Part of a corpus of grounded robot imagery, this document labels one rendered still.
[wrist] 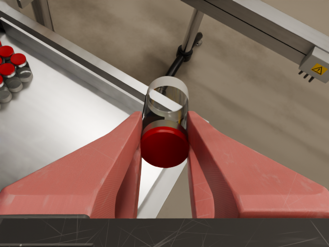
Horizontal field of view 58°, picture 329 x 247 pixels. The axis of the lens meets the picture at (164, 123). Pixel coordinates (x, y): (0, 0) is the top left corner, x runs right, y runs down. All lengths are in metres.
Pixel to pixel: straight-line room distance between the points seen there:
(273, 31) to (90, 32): 0.98
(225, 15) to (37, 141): 1.00
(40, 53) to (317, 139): 1.51
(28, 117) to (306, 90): 1.66
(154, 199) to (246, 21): 0.97
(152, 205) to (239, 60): 1.49
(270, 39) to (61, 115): 0.99
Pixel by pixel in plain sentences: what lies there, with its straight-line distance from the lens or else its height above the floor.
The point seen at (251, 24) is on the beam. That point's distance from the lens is 1.28.
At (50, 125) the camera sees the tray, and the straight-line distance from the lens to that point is 0.47.
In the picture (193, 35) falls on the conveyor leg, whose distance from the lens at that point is 1.46.
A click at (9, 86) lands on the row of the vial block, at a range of 0.49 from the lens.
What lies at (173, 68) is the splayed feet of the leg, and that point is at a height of 0.11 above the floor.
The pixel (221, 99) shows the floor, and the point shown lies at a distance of 1.63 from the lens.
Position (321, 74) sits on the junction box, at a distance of 1.29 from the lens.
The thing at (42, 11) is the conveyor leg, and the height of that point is 0.64.
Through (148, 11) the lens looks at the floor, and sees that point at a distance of 1.92.
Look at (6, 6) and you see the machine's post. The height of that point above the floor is 0.89.
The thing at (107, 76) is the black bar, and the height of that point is 0.90.
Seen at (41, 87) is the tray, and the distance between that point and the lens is 0.50.
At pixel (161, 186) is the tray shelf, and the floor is 0.88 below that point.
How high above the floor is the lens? 1.30
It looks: 62 degrees down
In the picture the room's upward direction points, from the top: 21 degrees clockwise
